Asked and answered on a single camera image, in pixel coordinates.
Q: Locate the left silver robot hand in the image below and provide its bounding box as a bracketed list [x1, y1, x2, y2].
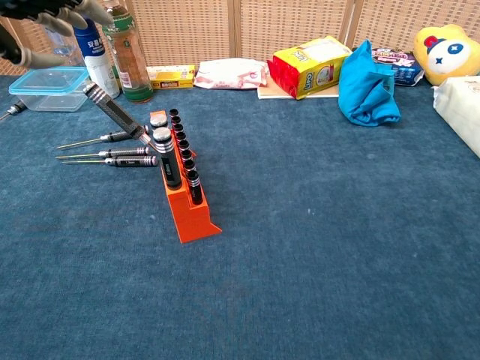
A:
[0, 0, 114, 69]

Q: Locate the black handled precision screwdriver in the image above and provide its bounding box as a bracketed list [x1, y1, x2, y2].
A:
[82, 82, 153, 148]

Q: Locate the black screwdriver silver cap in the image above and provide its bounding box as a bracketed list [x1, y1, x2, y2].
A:
[150, 113, 170, 131]
[153, 126, 185, 190]

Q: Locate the orange bit holder rack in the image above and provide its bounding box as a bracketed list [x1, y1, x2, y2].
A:
[149, 109, 224, 245]

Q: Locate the clear water bottle white cap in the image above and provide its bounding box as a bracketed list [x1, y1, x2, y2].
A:
[42, 22, 88, 69]

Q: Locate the white bottle blue cap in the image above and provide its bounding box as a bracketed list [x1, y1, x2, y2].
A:
[73, 16, 122, 100]

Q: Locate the clear container blue rim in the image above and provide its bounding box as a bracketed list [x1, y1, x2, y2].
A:
[7, 66, 93, 113]

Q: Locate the tea bottle green label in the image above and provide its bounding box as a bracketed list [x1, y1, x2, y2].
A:
[100, 4, 155, 104]

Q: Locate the small thin metal probe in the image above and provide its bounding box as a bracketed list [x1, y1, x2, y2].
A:
[0, 100, 28, 123]

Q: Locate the yellow cardboard box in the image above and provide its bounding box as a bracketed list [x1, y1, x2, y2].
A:
[145, 64, 197, 90]

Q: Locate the pink wet wipes pack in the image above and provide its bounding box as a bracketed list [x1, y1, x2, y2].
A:
[193, 57, 272, 92]

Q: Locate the wicker folding screen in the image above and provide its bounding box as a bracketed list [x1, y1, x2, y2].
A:
[0, 0, 480, 77]

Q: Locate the yellow red biscuit pack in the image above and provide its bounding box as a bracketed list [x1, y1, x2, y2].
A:
[266, 34, 354, 101]

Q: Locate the blue crumpled cloth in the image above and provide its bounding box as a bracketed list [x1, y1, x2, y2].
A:
[337, 38, 403, 128]

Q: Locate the blue felt table cover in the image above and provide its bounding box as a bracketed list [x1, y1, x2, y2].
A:
[0, 72, 480, 360]

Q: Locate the dark purple pad pack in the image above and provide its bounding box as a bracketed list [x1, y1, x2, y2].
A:
[370, 46, 426, 88]

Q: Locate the yellow plush toy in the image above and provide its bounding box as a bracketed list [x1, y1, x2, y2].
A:
[412, 22, 480, 87]

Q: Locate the long white tissue pack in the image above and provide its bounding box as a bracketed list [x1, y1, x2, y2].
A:
[432, 75, 480, 159]

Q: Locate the black silver handled screwdriver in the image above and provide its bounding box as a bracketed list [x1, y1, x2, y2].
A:
[55, 145, 151, 161]
[55, 129, 132, 151]
[61, 154, 159, 168]

